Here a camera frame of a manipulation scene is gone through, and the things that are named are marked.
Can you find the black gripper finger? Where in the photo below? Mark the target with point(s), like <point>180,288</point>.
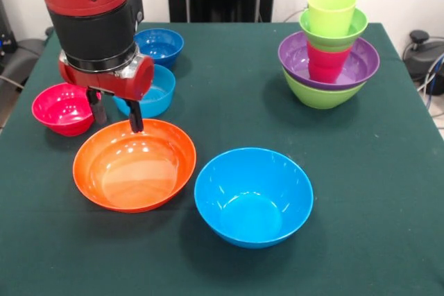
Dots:
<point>136,119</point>
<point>98,110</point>

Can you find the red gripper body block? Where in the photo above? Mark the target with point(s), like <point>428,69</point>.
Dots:
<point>114,82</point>

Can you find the pink plastic bowl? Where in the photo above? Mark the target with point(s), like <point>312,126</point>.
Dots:
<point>59,115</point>

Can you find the purple plastic bowl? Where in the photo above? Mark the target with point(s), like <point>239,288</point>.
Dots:
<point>291,60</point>

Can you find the red plastic cup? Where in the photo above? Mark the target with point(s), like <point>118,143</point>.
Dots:
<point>326,65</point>

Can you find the small ribbed green bowl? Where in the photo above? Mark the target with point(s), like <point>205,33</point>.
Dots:
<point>329,43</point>

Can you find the green plastic cup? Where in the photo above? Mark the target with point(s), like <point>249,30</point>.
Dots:
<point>331,15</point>

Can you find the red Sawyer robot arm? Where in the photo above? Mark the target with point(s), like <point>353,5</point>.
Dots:
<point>93,32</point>

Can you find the ribbed light blue bowl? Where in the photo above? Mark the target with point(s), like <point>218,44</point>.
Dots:
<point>159,102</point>

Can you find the orange plastic bowl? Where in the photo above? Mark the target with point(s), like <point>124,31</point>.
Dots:
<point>135,178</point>

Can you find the dark blue bowl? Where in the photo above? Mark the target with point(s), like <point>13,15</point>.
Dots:
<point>163,46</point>

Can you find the black box device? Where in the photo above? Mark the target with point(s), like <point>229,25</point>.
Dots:
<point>7,32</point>

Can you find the large light blue bowl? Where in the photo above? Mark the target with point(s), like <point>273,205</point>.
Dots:
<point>253,213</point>

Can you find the large green bowl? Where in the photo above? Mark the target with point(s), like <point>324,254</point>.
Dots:
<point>322,96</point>

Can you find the dark green table cloth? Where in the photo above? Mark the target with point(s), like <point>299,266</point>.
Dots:
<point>347,258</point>

